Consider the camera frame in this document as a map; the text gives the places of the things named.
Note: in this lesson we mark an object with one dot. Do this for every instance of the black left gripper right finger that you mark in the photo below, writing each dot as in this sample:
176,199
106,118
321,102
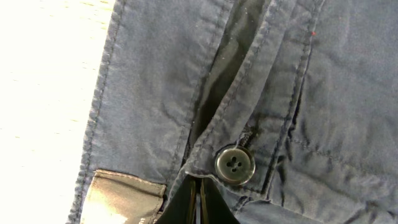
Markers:
213,208

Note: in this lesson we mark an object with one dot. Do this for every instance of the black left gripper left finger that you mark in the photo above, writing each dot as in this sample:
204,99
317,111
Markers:
182,208

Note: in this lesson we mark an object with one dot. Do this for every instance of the blue denim shorts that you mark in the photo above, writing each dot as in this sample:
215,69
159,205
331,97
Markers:
288,106

